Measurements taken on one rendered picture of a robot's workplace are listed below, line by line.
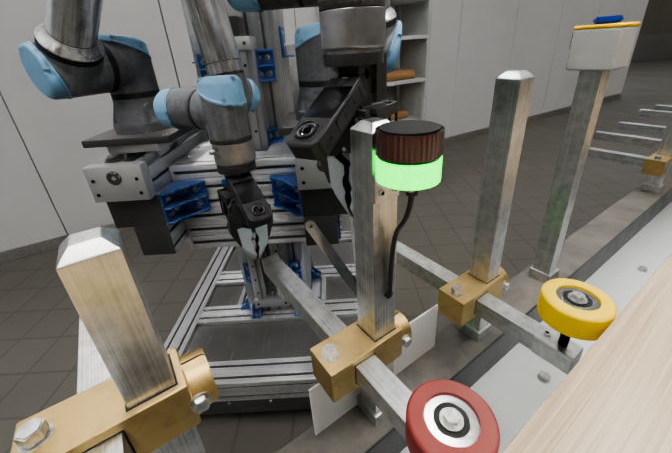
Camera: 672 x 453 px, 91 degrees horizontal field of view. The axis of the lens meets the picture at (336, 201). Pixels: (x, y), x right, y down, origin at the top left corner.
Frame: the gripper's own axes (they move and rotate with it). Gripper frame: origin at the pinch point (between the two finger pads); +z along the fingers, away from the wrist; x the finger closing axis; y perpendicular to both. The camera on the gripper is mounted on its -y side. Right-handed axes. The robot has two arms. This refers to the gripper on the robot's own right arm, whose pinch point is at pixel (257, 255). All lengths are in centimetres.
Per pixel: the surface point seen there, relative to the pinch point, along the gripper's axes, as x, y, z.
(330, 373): 4.8, -35.2, -4.3
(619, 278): -80, -42, 21
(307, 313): 1.5, -23.9, -3.0
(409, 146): -2, -40, -31
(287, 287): 1.3, -17.2, -3.4
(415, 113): -240, 177, 28
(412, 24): -241, 186, -53
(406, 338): -7.0, -35.9, -2.5
